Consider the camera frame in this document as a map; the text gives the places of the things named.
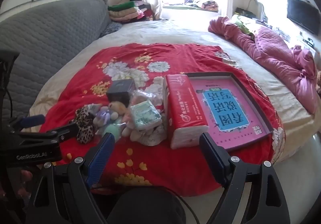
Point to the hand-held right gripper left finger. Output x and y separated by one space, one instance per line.
100 158

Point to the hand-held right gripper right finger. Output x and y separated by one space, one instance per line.
213 161

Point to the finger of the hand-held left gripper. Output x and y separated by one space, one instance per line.
62 132
32 120

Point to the leopard print scrunchie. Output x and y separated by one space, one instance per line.
84 123

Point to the mint green cloth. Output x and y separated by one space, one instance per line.
110 130

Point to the teddy bear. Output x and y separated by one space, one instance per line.
117 107

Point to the shallow grey box pink base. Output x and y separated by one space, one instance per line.
225 106

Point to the white floral scrunchie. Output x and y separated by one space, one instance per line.
153 136

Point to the green tissue packet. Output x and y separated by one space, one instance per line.
145 115

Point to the salmon pink cloth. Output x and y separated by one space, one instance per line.
144 96

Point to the person's left hand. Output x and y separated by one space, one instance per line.
26 176

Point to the red tissue pack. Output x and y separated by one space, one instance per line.
183 111

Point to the small black box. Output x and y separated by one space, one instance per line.
120 90

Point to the grey quilted headboard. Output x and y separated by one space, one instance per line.
50 38

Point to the red floral blanket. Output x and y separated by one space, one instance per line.
150 58

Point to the dark patterned pillow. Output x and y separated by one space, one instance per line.
111 29

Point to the pink quilt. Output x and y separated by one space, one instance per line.
275 58

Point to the bed with beige sheet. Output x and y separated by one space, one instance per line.
175 33

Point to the stack of folded clothes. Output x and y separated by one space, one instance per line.
125 12

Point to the white cluttered sideboard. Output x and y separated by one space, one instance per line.
278 28

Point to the black set-top device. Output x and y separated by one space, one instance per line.
242 11

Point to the dark patterned cloth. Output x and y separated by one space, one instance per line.
209 4

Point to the black television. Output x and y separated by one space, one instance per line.
302 14

